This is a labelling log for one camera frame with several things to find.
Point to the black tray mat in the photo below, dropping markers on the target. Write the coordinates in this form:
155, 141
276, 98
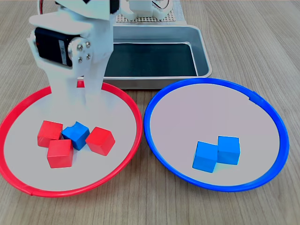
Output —
152, 58

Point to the red-rimmed white plate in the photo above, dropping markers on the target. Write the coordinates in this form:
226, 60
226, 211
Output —
98, 173

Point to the blue cube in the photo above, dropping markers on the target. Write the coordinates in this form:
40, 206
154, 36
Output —
228, 150
205, 157
77, 137

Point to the steel tray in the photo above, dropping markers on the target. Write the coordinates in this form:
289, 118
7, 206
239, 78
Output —
201, 47

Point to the red cube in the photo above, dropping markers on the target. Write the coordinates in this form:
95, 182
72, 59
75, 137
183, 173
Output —
49, 132
100, 140
59, 153

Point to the pale perforated base plate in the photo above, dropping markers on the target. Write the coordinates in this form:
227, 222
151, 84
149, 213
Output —
145, 20

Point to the blue-rimmed white plate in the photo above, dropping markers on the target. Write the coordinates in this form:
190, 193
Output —
199, 112

